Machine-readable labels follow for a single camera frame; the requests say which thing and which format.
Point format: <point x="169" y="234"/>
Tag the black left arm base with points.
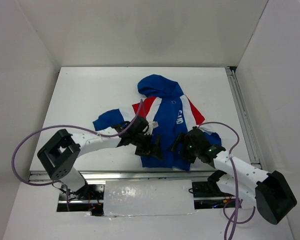
<point x="92" y="201"/>

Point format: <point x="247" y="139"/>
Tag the blue white red jacket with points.
<point x="165" y="103"/>

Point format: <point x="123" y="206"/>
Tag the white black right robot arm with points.
<point x="269" y="192"/>

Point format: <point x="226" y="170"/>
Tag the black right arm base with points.
<point x="206" y="195"/>

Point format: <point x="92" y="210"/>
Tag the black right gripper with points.
<point x="184" y="140"/>

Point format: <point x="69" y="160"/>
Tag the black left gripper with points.
<point x="146" y="150"/>

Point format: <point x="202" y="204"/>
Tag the aluminium side rail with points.
<point x="254" y="153"/>

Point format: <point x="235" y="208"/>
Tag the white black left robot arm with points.
<point x="59" y="153"/>

